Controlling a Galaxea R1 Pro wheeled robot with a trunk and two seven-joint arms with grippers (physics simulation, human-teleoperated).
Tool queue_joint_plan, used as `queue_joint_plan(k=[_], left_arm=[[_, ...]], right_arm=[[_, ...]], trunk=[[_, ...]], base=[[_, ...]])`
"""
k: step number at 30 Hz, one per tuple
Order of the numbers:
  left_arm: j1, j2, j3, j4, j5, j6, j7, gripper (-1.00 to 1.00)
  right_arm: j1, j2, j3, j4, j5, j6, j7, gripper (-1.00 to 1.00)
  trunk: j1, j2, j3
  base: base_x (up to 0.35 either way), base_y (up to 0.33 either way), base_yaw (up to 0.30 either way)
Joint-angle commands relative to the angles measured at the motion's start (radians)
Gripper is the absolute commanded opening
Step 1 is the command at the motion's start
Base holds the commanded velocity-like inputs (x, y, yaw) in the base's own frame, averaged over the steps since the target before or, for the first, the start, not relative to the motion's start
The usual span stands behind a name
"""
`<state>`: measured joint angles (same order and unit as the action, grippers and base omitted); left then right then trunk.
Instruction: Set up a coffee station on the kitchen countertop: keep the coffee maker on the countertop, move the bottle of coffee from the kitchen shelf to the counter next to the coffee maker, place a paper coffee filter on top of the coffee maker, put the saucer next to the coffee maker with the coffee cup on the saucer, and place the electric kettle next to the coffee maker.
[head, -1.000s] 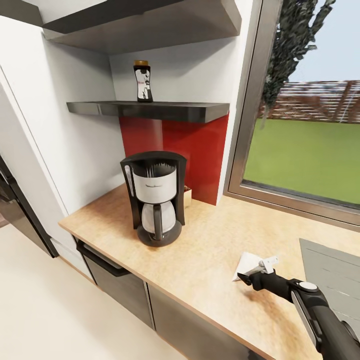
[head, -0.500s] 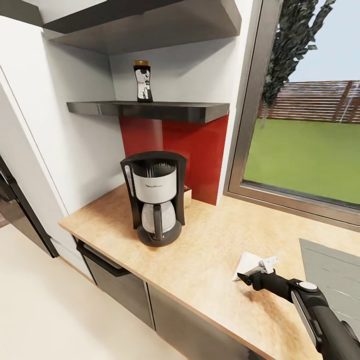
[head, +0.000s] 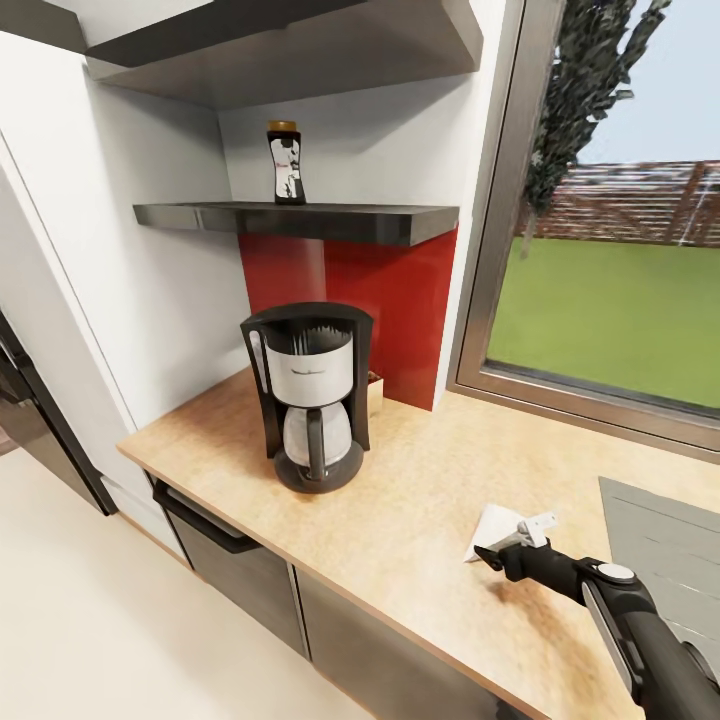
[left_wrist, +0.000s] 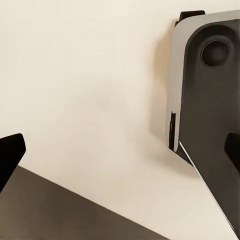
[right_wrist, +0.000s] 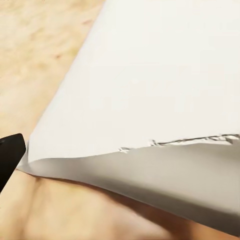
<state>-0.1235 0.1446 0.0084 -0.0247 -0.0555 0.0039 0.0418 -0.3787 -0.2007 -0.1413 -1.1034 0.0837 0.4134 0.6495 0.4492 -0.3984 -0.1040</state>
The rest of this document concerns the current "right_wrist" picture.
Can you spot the countertop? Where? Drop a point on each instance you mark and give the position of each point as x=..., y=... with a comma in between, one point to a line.
x=39, y=40

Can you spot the paper coffee filter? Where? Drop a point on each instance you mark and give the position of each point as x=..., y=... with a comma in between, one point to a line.
x=150, y=109

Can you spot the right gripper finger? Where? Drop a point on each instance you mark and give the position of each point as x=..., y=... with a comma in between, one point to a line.
x=12, y=150

